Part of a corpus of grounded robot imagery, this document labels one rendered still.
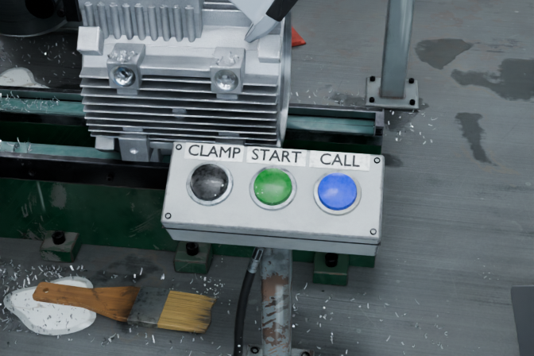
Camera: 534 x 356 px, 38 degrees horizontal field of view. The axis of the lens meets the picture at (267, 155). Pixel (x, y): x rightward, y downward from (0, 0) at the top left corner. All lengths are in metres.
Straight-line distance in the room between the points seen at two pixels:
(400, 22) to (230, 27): 0.40
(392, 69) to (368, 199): 0.58
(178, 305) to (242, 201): 0.29
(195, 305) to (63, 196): 0.20
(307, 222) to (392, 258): 0.35
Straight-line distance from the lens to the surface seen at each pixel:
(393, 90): 1.18
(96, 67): 0.80
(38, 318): 0.90
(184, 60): 0.77
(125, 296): 0.89
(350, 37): 1.36
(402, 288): 0.90
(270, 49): 0.75
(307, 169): 0.61
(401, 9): 1.12
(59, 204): 0.93
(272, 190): 0.60
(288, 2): 0.69
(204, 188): 0.60
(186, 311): 0.86
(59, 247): 0.94
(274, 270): 0.68
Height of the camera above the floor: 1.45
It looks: 38 degrees down
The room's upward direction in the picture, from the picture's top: 1 degrees counter-clockwise
